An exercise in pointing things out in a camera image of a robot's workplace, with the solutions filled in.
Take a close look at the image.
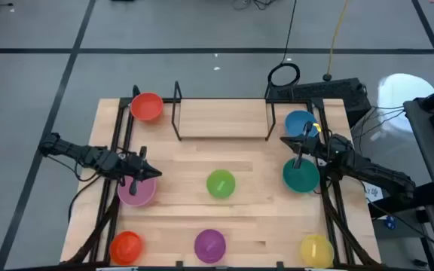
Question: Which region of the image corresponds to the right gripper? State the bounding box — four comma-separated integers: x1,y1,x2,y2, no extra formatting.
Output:
280,120,333,169

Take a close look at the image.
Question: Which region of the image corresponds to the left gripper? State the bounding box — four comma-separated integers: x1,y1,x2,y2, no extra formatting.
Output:
121,145,163,196

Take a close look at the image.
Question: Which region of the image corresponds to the blue bowl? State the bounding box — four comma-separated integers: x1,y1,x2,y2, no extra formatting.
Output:
284,109,322,139

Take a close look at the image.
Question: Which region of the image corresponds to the pink bowl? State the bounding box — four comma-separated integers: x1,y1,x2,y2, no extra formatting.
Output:
117,175,157,208

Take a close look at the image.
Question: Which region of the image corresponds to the teal bowl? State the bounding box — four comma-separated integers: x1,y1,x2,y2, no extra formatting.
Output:
282,157,321,194

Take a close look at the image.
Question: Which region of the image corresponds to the coral red matte bowl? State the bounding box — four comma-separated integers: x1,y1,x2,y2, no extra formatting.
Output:
130,92,164,122

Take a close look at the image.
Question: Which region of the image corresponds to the green translucent bowl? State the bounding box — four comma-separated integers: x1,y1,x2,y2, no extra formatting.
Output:
206,169,237,199

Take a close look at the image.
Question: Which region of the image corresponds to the orange translucent bowl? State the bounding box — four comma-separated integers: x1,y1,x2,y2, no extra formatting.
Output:
108,230,145,266

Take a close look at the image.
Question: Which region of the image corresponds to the white paper label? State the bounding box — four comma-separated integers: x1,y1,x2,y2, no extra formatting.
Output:
363,182,384,202

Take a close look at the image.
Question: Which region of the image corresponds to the purple translucent bowl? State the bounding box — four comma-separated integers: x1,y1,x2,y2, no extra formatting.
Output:
194,228,228,264

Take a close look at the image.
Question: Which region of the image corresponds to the yellow translucent bowl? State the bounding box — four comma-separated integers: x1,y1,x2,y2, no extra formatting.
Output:
300,233,335,269

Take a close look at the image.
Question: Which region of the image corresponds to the black metal table frame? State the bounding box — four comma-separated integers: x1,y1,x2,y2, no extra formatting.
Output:
60,84,382,271

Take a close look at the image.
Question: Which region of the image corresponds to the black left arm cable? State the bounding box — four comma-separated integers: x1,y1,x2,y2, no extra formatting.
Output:
45,152,103,225

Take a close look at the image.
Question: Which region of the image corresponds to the black coiled hanging cable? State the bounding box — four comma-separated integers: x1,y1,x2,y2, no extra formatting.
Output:
267,0,301,88

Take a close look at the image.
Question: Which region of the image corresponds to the black cable to cart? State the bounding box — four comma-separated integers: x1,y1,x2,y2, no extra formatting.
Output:
352,105,406,146

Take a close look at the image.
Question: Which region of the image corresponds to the yellow hanging cable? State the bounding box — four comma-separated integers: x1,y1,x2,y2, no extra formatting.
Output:
325,0,350,82

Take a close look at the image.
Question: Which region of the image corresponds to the black cable tangle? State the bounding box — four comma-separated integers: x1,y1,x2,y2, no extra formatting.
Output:
231,0,278,11

